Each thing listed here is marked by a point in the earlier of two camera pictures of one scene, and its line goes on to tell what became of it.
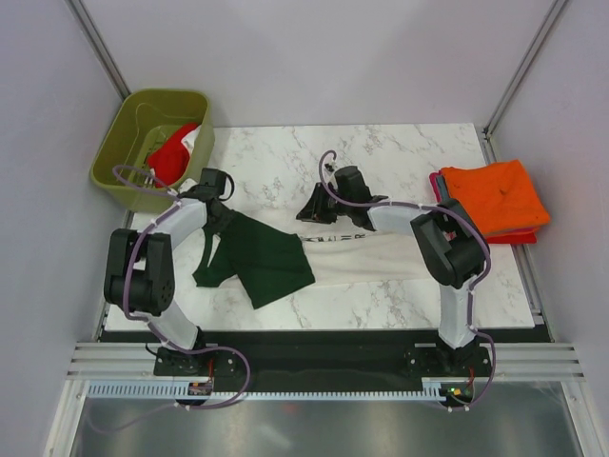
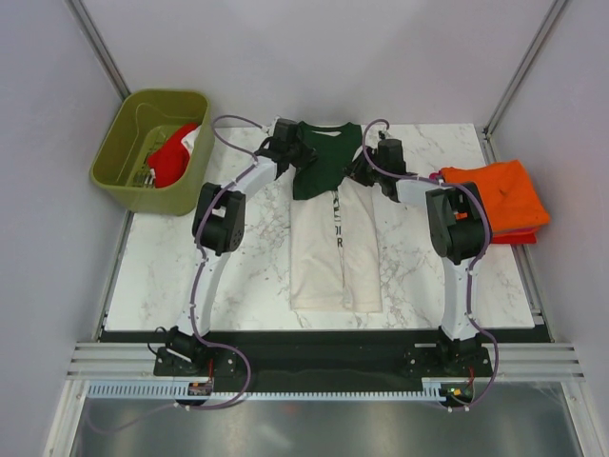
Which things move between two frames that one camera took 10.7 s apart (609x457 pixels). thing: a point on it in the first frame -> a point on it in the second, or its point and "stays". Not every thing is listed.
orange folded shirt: (499, 196) stays
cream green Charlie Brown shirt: (269, 265) -> (335, 226)
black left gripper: (226, 214) -> (308, 157)
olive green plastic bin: (137, 124) stays
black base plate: (324, 354) stays
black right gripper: (314, 210) -> (355, 169)
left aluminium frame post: (97, 44) stays
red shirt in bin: (169, 160) stays
